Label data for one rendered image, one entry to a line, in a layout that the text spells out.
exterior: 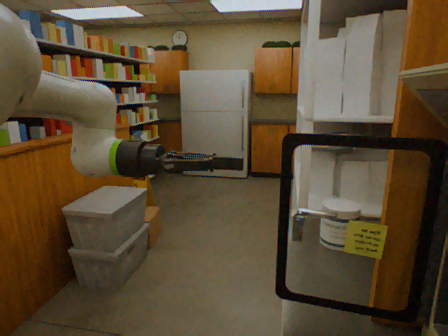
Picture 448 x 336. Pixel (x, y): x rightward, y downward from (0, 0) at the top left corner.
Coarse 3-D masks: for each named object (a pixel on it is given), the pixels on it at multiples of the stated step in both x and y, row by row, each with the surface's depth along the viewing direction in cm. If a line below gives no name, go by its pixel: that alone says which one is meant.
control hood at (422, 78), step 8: (440, 64) 42; (408, 72) 52; (416, 72) 49; (424, 72) 46; (432, 72) 44; (440, 72) 41; (408, 80) 54; (416, 80) 51; (424, 80) 48; (432, 80) 45; (440, 80) 43; (416, 88) 54; (424, 88) 50; (432, 88) 48; (440, 88) 45; (424, 104) 57; (432, 112) 56; (440, 120) 56
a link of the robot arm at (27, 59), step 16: (0, 16) 30; (16, 16) 33; (0, 32) 30; (16, 32) 31; (0, 48) 30; (16, 48) 31; (32, 48) 33; (0, 64) 30; (16, 64) 31; (32, 64) 33; (0, 80) 30; (16, 80) 32; (32, 80) 34; (0, 96) 30; (16, 96) 32; (0, 112) 31
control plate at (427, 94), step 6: (420, 90) 52; (426, 90) 50; (432, 90) 48; (438, 90) 46; (444, 90) 44; (426, 96) 52; (432, 96) 50; (438, 96) 48; (444, 96) 46; (432, 102) 52; (438, 102) 50; (444, 102) 48; (432, 108) 54; (438, 108) 52; (444, 108) 50; (438, 114) 54; (444, 114) 52; (444, 120) 54
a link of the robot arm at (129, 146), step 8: (136, 136) 76; (120, 144) 75; (128, 144) 75; (136, 144) 74; (144, 144) 77; (120, 152) 74; (128, 152) 74; (136, 152) 73; (120, 160) 74; (128, 160) 73; (136, 160) 73; (120, 168) 75; (128, 168) 74; (136, 168) 74; (128, 176) 77; (136, 176) 76; (144, 176) 78
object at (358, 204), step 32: (320, 160) 65; (352, 160) 63; (384, 160) 61; (416, 160) 59; (320, 192) 67; (352, 192) 65; (384, 192) 63; (416, 192) 61; (320, 224) 68; (352, 224) 66; (384, 224) 64; (416, 224) 62; (288, 256) 72; (320, 256) 70; (352, 256) 68; (384, 256) 66; (288, 288) 74; (320, 288) 72; (352, 288) 69; (384, 288) 67
